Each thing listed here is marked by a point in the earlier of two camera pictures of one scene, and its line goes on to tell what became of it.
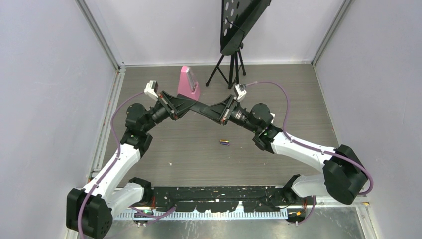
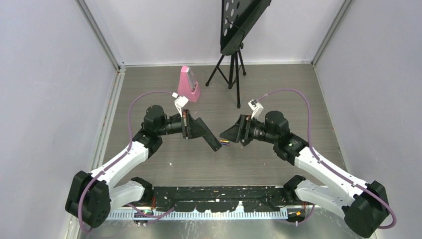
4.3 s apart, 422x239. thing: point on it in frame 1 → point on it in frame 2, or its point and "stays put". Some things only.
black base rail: (225, 199) stays put
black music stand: (238, 17) stays put
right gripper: (223, 110) → (240, 131)
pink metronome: (188, 83) stays put
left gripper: (175, 106) → (191, 129)
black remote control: (204, 108) → (212, 141)
